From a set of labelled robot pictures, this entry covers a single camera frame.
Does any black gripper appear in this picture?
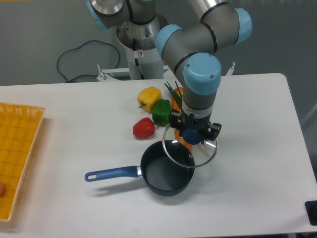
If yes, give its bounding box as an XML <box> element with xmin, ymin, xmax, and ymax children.
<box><xmin>168</xmin><ymin>111</ymin><xmax>222</xmax><ymax>144</ymax></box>

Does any glass lid blue knob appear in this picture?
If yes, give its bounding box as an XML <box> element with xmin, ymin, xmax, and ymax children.
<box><xmin>162</xmin><ymin>125</ymin><xmax>219</xmax><ymax>168</ymax></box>

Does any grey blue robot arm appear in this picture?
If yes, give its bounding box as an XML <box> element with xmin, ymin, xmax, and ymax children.
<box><xmin>153</xmin><ymin>0</ymin><xmax>253</xmax><ymax>145</ymax></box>

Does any orange carrot green top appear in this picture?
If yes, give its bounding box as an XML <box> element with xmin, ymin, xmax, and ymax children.
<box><xmin>164</xmin><ymin>81</ymin><xmax>192</xmax><ymax>151</ymax></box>

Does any green bell pepper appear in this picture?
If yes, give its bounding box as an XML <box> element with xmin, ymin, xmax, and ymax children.
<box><xmin>152</xmin><ymin>99</ymin><xmax>171</xmax><ymax>127</ymax></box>

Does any red bell pepper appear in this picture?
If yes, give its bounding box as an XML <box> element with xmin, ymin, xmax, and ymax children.
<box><xmin>132</xmin><ymin>118</ymin><xmax>156</xmax><ymax>139</ymax></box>

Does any yellow bell pepper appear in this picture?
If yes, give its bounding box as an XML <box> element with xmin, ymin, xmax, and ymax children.
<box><xmin>137</xmin><ymin>86</ymin><xmax>161</xmax><ymax>113</ymax></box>

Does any black device table corner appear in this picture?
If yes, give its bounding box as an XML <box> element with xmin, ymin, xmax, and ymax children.
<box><xmin>305</xmin><ymin>200</ymin><xmax>317</xmax><ymax>226</ymax></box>

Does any yellow woven basket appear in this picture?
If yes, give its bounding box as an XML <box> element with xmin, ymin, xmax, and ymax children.
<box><xmin>0</xmin><ymin>102</ymin><xmax>46</xmax><ymax>222</ymax></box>

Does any dark saucepan blue handle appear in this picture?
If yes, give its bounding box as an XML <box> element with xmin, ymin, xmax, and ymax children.
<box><xmin>84</xmin><ymin>140</ymin><xmax>195</xmax><ymax>196</ymax></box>

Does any black cable on floor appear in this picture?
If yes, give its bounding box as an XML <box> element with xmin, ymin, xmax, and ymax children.
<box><xmin>56</xmin><ymin>40</ymin><xmax>121</xmax><ymax>83</ymax></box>

